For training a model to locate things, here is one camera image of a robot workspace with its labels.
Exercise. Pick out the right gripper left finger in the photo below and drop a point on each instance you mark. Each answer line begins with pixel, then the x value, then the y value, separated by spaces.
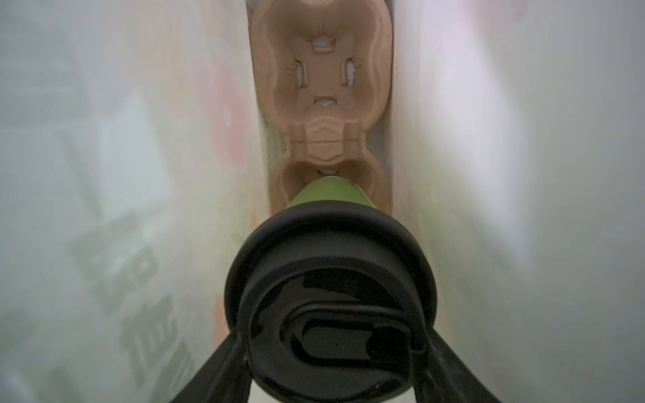
pixel 225 377

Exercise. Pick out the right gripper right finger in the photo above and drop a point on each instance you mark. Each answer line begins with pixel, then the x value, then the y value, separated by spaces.
pixel 441 376

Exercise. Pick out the brown pulp carrier single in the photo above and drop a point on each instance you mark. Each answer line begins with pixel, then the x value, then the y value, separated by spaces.
pixel 323 79

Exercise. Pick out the white paper takeout bag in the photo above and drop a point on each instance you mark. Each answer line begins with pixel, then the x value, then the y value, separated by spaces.
pixel 135 162

